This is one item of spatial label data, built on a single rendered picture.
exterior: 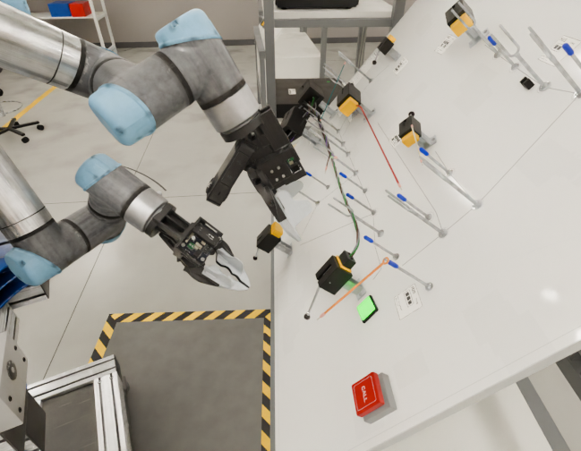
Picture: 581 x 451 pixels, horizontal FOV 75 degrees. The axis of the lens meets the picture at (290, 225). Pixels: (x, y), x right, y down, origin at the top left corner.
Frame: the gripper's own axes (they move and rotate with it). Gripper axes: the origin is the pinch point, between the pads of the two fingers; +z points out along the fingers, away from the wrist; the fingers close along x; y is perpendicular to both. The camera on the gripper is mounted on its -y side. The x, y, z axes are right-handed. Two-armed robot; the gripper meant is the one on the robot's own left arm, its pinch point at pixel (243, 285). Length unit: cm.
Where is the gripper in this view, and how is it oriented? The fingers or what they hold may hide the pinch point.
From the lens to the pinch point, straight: 74.3
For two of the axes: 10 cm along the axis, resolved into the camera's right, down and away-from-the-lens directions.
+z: 7.9, 6.1, 0.8
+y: 3.2, -3.0, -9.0
